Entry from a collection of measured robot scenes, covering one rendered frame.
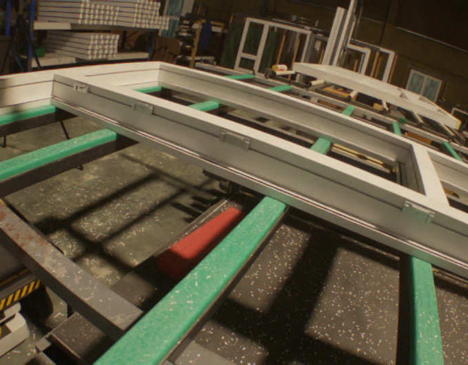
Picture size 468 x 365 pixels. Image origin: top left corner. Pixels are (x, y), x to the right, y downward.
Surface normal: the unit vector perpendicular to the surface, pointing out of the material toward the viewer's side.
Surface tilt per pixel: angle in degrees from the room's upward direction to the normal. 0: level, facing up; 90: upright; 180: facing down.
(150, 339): 0
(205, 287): 0
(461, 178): 90
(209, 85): 90
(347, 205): 90
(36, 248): 0
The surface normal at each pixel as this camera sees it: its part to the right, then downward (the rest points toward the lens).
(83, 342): 0.19, -0.89
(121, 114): -0.46, 0.29
